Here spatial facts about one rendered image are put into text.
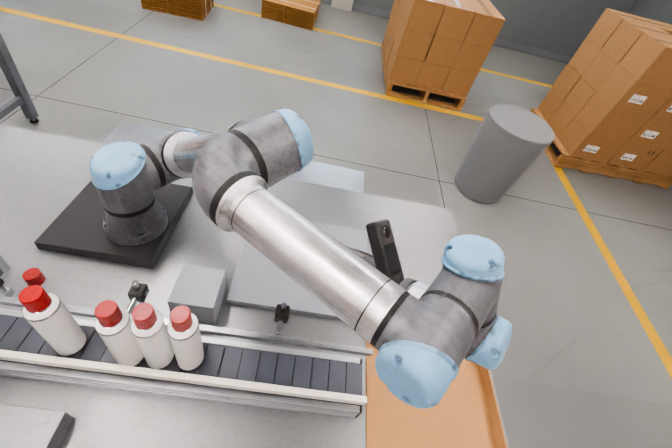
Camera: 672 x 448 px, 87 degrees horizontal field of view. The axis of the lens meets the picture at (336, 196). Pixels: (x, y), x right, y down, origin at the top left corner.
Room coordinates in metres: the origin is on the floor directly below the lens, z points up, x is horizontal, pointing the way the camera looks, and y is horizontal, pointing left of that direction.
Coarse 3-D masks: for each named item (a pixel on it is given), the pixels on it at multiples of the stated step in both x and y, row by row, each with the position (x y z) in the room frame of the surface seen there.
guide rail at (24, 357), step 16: (0, 352) 0.15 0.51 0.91; (16, 352) 0.15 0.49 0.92; (80, 368) 0.16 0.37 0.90; (96, 368) 0.17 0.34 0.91; (112, 368) 0.17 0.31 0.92; (128, 368) 0.18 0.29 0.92; (144, 368) 0.19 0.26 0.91; (208, 384) 0.19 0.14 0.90; (224, 384) 0.20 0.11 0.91; (240, 384) 0.21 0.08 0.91; (256, 384) 0.21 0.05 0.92; (272, 384) 0.22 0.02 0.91; (336, 400) 0.23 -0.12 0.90; (352, 400) 0.24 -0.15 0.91
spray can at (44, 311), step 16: (32, 288) 0.21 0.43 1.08; (32, 304) 0.19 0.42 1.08; (48, 304) 0.20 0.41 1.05; (32, 320) 0.18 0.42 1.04; (48, 320) 0.19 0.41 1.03; (64, 320) 0.20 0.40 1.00; (48, 336) 0.18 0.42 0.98; (64, 336) 0.19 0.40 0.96; (80, 336) 0.21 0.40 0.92; (64, 352) 0.18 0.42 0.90
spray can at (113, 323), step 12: (108, 300) 0.23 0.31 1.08; (96, 312) 0.20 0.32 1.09; (108, 312) 0.21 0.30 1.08; (120, 312) 0.22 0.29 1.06; (96, 324) 0.20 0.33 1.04; (108, 324) 0.20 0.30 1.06; (120, 324) 0.21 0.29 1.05; (108, 336) 0.19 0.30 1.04; (120, 336) 0.20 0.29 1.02; (132, 336) 0.21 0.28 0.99; (108, 348) 0.19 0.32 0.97; (120, 348) 0.19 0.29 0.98; (132, 348) 0.20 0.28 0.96; (120, 360) 0.19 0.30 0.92; (132, 360) 0.20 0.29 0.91
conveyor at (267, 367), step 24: (0, 336) 0.18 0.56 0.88; (24, 336) 0.19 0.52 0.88; (96, 336) 0.23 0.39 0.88; (0, 360) 0.15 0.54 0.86; (96, 360) 0.19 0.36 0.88; (144, 360) 0.21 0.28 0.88; (216, 360) 0.25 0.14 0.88; (240, 360) 0.26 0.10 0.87; (264, 360) 0.27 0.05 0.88; (288, 360) 0.29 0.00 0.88; (192, 384) 0.19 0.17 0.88; (288, 384) 0.24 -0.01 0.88; (312, 384) 0.25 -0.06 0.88; (336, 384) 0.27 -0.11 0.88; (360, 384) 0.28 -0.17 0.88
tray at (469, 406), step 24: (384, 384) 0.31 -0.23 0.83; (456, 384) 0.36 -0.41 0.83; (480, 384) 0.38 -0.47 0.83; (384, 408) 0.26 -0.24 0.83; (408, 408) 0.28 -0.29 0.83; (432, 408) 0.29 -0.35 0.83; (456, 408) 0.31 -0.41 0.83; (480, 408) 0.32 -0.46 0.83; (384, 432) 0.22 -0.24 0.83; (408, 432) 0.23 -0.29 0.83; (432, 432) 0.24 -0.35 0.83; (456, 432) 0.26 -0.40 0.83; (480, 432) 0.27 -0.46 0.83
